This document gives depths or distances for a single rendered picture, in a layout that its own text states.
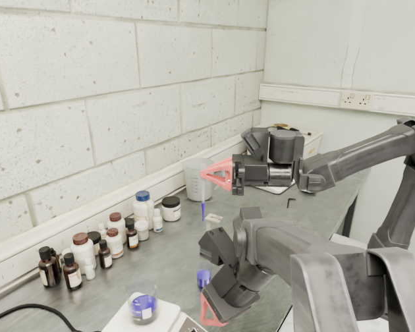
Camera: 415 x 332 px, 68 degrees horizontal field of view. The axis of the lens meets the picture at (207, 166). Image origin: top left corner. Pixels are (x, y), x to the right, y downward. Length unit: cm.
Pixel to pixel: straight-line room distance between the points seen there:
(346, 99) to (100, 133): 124
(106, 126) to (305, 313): 92
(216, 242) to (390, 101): 135
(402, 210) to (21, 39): 99
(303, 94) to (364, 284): 160
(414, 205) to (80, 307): 82
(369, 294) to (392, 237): 56
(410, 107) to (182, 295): 136
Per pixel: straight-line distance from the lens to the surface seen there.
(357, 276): 29
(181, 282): 90
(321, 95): 181
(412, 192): 81
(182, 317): 73
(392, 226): 85
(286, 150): 67
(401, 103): 175
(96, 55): 104
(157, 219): 106
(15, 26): 93
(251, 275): 51
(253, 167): 67
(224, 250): 56
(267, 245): 40
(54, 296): 94
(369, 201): 197
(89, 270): 94
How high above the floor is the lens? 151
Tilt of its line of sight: 22 degrees down
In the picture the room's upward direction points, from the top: straight up
